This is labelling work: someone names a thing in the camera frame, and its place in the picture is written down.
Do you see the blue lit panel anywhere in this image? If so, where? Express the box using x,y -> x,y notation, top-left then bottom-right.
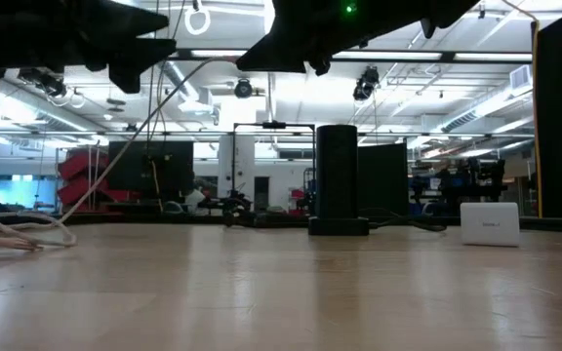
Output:
0,174 -> 58,212

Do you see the white USB cable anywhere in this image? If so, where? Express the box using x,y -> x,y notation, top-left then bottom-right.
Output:
0,57 -> 221,254

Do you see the red bin rack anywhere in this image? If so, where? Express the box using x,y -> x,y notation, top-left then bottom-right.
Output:
57,147 -> 141,215

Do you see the black aluminium table frame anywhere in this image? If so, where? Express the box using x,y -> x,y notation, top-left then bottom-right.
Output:
0,187 -> 562,234

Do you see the black metal frame stand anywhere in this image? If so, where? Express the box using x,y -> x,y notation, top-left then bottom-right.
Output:
231,121 -> 318,206

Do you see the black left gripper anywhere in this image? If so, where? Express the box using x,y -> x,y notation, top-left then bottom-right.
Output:
51,0 -> 179,94

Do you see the white hanging loop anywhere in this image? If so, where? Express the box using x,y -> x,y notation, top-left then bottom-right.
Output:
183,3 -> 213,37

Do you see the black robot station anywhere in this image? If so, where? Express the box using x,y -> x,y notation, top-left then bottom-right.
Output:
407,156 -> 509,217

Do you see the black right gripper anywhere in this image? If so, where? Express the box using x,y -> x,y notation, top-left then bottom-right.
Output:
235,0 -> 360,78

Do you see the black round ceiling fixture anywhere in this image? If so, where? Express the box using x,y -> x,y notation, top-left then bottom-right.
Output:
233,77 -> 255,100

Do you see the black cylindrical power tower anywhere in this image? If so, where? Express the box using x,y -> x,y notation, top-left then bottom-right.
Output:
307,123 -> 371,238

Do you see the black backdrop panel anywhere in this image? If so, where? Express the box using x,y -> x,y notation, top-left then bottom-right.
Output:
107,140 -> 195,204
357,142 -> 410,218

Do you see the person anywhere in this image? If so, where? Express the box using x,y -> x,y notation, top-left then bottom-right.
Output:
182,170 -> 210,215

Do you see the black power tower cable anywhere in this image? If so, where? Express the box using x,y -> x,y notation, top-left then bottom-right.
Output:
221,193 -> 448,233

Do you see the white USB charger block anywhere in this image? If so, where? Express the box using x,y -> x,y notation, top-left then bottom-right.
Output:
460,201 -> 522,248

